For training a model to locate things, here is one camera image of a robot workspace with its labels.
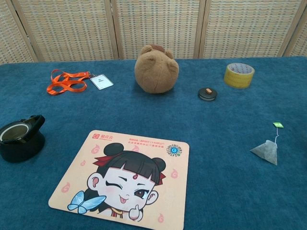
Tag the pyramid tea bag green tag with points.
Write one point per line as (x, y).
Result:
(266, 151)

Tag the black teapot lid wooden knob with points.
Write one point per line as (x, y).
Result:
(206, 94)

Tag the brown plush capybara toy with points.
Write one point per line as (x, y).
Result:
(156, 72)

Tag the white ID badge card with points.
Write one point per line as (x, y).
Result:
(102, 82)

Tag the cartoon girl mouse pad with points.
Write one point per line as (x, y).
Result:
(120, 182)

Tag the woven bamboo folding screen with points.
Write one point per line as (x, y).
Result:
(156, 28)

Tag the yellow packing tape roll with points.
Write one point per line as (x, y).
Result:
(237, 80)

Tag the blue carpet table cover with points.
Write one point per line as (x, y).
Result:
(227, 196)

